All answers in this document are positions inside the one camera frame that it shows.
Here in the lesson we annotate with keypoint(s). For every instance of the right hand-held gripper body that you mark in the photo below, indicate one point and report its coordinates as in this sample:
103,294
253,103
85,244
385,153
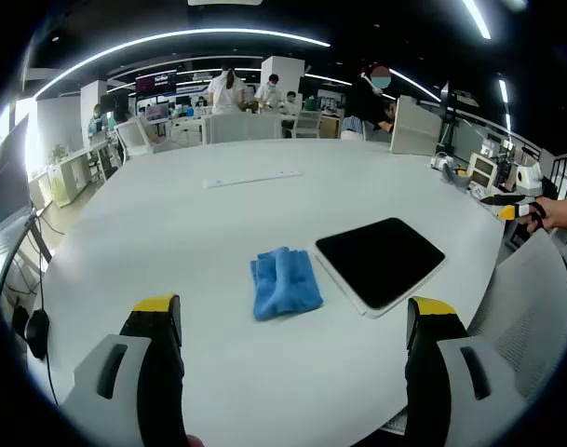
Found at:
529,179

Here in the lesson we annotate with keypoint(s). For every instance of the white power strip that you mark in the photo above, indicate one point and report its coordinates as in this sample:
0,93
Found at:
440,161

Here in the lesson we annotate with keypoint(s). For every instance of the ceiling light strip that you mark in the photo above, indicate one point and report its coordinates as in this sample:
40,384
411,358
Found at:
477,19
418,86

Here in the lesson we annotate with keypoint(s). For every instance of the black computer mouse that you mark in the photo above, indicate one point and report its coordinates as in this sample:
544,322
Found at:
37,333

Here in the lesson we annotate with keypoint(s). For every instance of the beige framed box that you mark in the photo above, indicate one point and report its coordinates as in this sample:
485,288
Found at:
481,170

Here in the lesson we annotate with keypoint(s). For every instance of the potted plant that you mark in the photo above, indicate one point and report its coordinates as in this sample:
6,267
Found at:
57,151

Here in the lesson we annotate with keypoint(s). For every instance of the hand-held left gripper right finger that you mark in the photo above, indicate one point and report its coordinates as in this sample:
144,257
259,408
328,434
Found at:
455,372

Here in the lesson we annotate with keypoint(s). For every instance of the row of white chair backs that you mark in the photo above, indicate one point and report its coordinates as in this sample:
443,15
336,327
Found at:
243,128

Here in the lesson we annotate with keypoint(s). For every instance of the person's left hand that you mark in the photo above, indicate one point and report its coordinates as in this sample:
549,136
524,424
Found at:
194,441

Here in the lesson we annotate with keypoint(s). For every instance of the grey curved tool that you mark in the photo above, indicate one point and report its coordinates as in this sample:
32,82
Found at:
455,178

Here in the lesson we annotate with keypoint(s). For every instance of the grey desk partition panel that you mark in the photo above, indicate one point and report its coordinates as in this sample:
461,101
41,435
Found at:
413,125

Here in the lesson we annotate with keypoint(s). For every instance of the long curved ceiling light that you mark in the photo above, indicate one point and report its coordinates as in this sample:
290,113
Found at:
171,37

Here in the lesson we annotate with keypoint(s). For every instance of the blue cleaning cloth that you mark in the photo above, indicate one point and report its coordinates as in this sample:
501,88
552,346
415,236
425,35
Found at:
283,288

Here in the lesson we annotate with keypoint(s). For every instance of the person's right hand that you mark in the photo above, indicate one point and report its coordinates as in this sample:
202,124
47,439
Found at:
550,214

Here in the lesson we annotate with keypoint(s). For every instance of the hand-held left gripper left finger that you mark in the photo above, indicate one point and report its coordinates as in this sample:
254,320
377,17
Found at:
125,372

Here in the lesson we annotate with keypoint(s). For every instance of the purple wall screen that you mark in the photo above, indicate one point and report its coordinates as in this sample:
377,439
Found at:
156,84

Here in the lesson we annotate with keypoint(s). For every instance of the white mesh office chair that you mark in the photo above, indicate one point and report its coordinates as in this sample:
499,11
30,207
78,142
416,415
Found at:
525,302

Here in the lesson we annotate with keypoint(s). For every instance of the computer monitor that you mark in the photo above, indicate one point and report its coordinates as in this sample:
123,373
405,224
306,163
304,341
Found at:
156,113

